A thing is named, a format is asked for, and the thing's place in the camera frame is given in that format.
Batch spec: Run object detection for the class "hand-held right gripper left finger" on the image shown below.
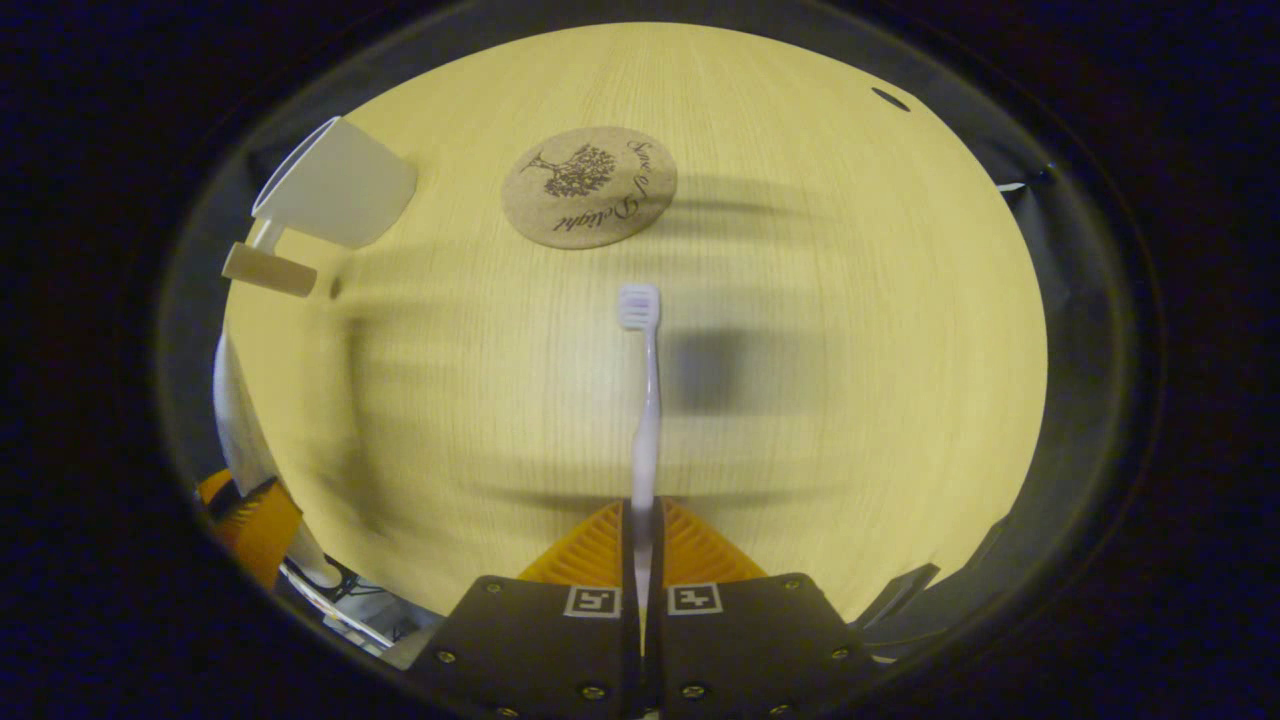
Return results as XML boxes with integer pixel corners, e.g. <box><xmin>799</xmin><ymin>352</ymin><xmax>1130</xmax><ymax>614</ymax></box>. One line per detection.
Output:
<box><xmin>408</xmin><ymin>498</ymin><xmax>643</xmax><ymax>720</ymax></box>

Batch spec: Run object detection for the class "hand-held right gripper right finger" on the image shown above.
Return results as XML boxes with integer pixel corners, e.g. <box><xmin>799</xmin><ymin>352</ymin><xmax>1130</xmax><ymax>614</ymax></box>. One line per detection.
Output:
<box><xmin>648</xmin><ymin>496</ymin><xmax>883</xmax><ymax>720</ymax></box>

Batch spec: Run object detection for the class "pale pink toothbrush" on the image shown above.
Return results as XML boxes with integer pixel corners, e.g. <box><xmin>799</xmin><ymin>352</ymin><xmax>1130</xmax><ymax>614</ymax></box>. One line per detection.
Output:
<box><xmin>616</xmin><ymin>283</ymin><xmax>663</xmax><ymax>651</ymax></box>

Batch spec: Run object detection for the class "white cup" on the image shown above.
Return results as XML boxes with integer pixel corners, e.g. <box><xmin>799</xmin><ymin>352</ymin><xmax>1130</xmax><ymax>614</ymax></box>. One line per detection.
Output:
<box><xmin>221</xmin><ymin>116</ymin><xmax>418</xmax><ymax>299</ymax></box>

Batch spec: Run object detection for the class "round cork coaster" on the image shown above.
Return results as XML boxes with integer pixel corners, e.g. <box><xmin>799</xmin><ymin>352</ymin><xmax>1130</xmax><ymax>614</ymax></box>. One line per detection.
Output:
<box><xmin>500</xmin><ymin>126</ymin><xmax>679</xmax><ymax>250</ymax></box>

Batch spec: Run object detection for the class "light wooden desktop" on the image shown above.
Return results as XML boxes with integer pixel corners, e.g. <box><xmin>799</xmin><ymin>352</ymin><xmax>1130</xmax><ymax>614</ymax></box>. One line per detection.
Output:
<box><xmin>215</xmin><ymin>22</ymin><xmax>1049</xmax><ymax>626</ymax></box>

